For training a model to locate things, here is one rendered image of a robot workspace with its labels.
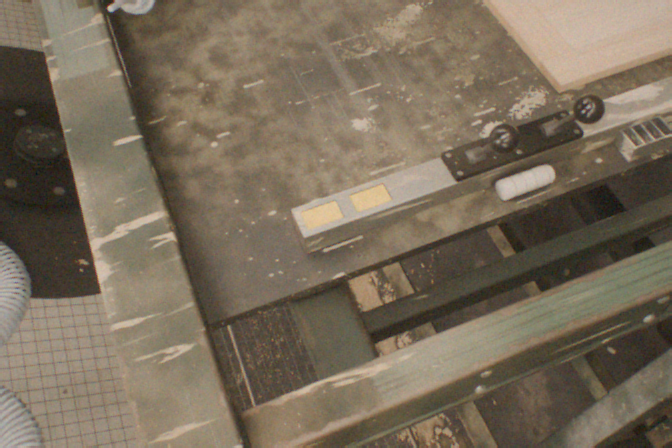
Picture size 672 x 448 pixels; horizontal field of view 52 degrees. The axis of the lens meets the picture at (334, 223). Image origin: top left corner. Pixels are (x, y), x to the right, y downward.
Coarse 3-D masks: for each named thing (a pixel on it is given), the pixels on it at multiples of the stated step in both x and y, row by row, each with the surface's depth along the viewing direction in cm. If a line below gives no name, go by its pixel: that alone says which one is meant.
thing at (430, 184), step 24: (624, 96) 100; (648, 96) 100; (576, 120) 98; (600, 120) 98; (624, 120) 98; (576, 144) 97; (600, 144) 100; (408, 168) 95; (432, 168) 95; (504, 168) 95; (528, 168) 97; (408, 192) 92; (432, 192) 92; (456, 192) 95; (360, 216) 91; (384, 216) 92; (408, 216) 95; (312, 240) 90; (336, 240) 93
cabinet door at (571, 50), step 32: (512, 0) 117; (544, 0) 117; (576, 0) 116; (608, 0) 116; (640, 0) 116; (512, 32) 114; (544, 32) 112; (576, 32) 112; (608, 32) 112; (640, 32) 111; (544, 64) 108; (576, 64) 108; (608, 64) 107; (640, 64) 109
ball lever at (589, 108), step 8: (584, 96) 85; (592, 96) 85; (576, 104) 86; (584, 104) 85; (592, 104) 84; (600, 104) 84; (576, 112) 86; (584, 112) 85; (592, 112) 84; (600, 112) 84; (552, 120) 96; (560, 120) 93; (568, 120) 90; (584, 120) 85; (592, 120) 85; (544, 128) 95; (552, 128) 95; (560, 128) 95
